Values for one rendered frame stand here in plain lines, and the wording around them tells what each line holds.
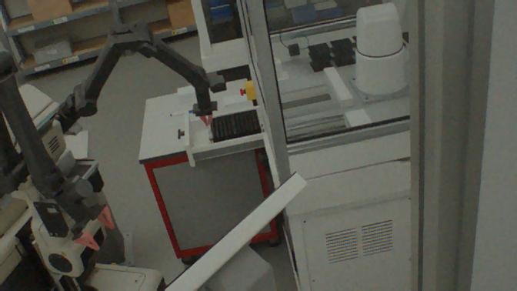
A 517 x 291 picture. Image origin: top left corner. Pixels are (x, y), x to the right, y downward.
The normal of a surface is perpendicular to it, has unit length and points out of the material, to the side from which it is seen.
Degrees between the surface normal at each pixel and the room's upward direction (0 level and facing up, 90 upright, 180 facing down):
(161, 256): 0
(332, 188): 90
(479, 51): 90
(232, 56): 90
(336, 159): 90
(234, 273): 45
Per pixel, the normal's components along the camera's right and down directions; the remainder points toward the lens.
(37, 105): 0.52, -0.61
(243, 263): 0.41, -0.41
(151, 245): -0.17, -0.83
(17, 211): 0.96, 0.04
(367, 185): 0.12, 0.52
